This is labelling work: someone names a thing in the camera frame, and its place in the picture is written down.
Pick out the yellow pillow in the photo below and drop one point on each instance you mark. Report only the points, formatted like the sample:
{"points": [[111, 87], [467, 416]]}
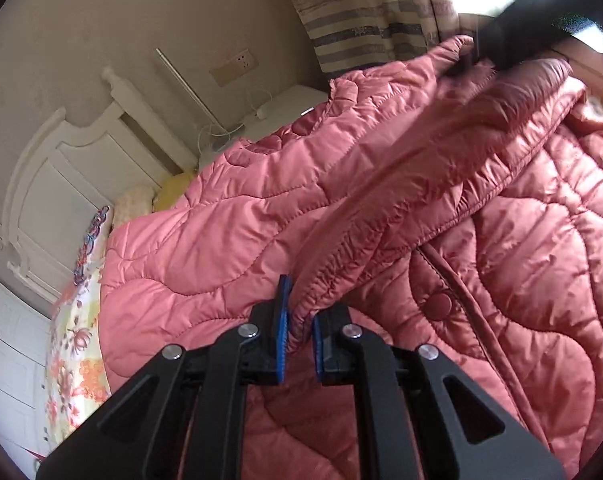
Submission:
{"points": [[174, 190]]}

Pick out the pink quilted jacket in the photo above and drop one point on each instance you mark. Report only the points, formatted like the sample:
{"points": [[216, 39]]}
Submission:
{"points": [[381, 185]]}

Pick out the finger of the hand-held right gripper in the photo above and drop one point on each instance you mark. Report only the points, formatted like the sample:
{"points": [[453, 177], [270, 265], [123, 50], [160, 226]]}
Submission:
{"points": [[491, 45]]}

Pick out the cream pillow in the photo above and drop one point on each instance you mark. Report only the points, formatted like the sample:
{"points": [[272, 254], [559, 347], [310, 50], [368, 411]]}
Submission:
{"points": [[134, 202]]}

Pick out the white wooden headboard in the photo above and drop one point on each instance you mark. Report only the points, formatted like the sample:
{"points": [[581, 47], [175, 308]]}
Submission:
{"points": [[71, 185]]}

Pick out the white rod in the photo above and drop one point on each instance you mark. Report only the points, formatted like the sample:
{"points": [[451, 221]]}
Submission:
{"points": [[186, 90]]}

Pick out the striped patterned curtain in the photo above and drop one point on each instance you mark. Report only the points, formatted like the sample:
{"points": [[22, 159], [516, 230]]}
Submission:
{"points": [[361, 15]]}

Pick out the white nightstand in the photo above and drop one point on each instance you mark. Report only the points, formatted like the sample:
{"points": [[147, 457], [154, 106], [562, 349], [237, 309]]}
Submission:
{"points": [[291, 105]]}

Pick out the floral bed sheet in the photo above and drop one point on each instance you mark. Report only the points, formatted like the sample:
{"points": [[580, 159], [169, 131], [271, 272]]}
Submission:
{"points": [[71, 360]]}

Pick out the colourful patterned pillow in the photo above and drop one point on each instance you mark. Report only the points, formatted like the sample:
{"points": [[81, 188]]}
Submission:
{"points": [[95, 240]]}

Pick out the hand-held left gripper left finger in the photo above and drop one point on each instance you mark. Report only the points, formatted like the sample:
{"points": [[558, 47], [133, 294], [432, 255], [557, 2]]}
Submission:
{"points": [[283, 332]]}

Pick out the wall socket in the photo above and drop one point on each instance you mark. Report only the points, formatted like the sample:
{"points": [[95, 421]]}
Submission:
{"points": [[234, 67]]}

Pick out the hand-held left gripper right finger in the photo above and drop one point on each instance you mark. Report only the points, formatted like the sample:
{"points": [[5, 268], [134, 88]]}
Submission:
{"points": [[319, 347]]}

